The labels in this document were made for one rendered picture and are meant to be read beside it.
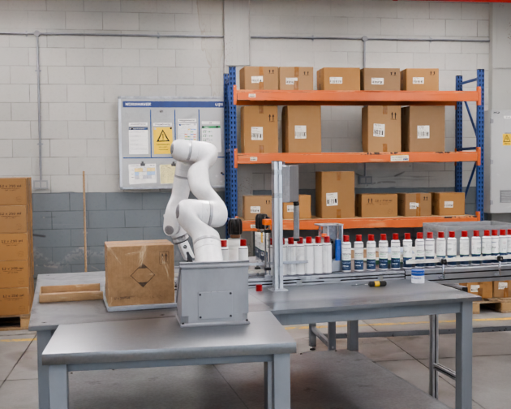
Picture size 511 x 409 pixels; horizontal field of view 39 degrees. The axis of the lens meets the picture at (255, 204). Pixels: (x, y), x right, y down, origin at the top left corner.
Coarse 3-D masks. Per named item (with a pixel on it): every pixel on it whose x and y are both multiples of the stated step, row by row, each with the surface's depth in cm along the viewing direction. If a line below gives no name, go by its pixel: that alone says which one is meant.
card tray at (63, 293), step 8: (40, 288) 360; (48, 288) 367; (56, 288) 368; (64, 288) 369; (72, 288) 371; (80, 288) 372; (88, 288) 373; (96, 288) 374; (40, 296) 342; (48, 296) 343; (56, 296) 344; (64, 296) 345; (72, 296) 346; (80, 296) 347; (88, 296) 348; (96, 296) 349
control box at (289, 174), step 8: (288, 168) 367; (296, 168) 378; (288, 176) 367; (296, 176) 378; (288, 184) 367; (296, 184) 379; (288, 192) 367; (296, 192) 379; (288, 200) 368; (296, 200) 379
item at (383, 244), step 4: (380, 236) 402; (384, 236) 401; (380, 240) 402; (384, 240) 401; (380, 244) 401; (384, 244) 400; (380, 248) 401; (384, 248) 400; (380, 252) 401; (384, 252) 400; (380, 256) 401; (384, 256) 401; (380, 260) 401; (384, 260) 401; (380, 264) 401; (384, 264) 401; (380, 268) 402; (384, 268) 401
